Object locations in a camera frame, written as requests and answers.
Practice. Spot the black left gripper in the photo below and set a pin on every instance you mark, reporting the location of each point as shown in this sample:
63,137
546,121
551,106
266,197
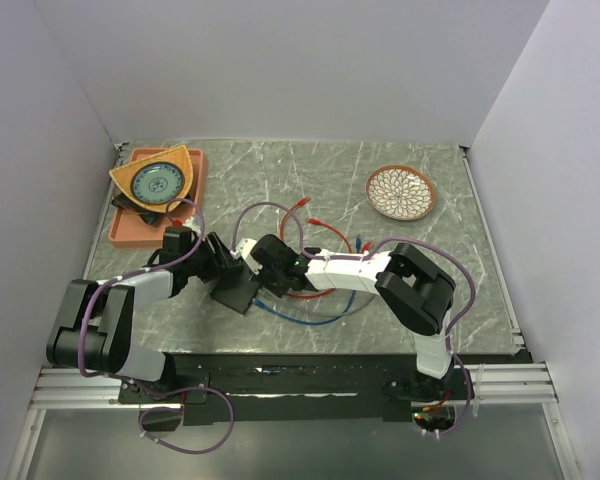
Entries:
220,261

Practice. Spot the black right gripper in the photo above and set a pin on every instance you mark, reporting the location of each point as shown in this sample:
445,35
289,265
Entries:
279,292

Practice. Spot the black network switch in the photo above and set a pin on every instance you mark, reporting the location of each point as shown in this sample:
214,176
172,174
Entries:
236,291

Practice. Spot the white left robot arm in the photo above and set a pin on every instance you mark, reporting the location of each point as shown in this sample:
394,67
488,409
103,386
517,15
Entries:
94,323

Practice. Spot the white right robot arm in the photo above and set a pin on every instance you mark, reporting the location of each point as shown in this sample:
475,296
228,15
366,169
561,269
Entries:
417,291

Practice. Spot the dark dish under basket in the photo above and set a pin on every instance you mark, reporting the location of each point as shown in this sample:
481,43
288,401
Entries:
121,201

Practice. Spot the pink plastic tray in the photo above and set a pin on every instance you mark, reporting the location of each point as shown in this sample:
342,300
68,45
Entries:
128,231

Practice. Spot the blue patterned round plate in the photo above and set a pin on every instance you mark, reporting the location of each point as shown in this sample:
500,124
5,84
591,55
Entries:
157,183

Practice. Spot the woven triangular basket plate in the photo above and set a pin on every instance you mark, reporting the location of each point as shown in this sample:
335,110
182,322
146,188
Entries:
179,156

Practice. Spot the floral patterned plate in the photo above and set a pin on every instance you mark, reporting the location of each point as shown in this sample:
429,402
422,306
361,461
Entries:
400,192

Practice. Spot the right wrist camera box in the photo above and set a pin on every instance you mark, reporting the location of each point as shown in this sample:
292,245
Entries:
243,248

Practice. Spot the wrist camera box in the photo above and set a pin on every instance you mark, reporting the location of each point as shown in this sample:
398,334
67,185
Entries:
243,248
191,223

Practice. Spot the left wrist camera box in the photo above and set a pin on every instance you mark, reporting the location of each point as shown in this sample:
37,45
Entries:
191,223

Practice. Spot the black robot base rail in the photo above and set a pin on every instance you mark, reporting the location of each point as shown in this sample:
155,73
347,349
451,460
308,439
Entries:
274,387

